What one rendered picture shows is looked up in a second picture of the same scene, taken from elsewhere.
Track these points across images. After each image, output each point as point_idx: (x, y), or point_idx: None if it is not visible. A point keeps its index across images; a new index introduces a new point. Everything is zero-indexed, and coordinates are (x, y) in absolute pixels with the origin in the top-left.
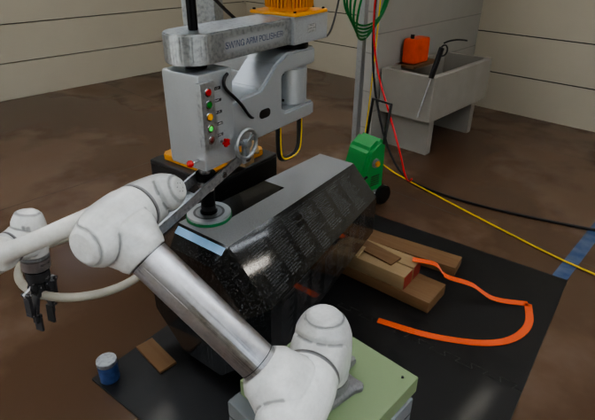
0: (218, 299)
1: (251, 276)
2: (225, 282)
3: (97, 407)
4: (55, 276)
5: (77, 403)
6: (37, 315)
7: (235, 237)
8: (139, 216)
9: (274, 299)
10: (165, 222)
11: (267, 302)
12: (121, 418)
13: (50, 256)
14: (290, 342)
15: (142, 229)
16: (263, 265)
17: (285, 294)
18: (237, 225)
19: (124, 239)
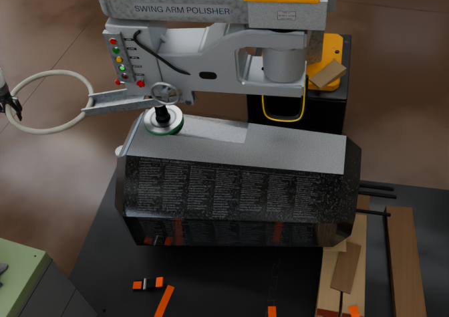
0: None
1: (127, 185)
2: (117, 174)
3: (105, 170)
4: (15, 99)
5: (103, 159)
6: (4, 113)
7: (139, 152)
8: None
9: (131, 213)
10: (101, 108)
11: (124, 210)
12: (101, 187)
13: (2, 90)
14: (15, 243)
15: None
16: (142, 186)
17: (143, 217)
18: (158, 144)
19: None
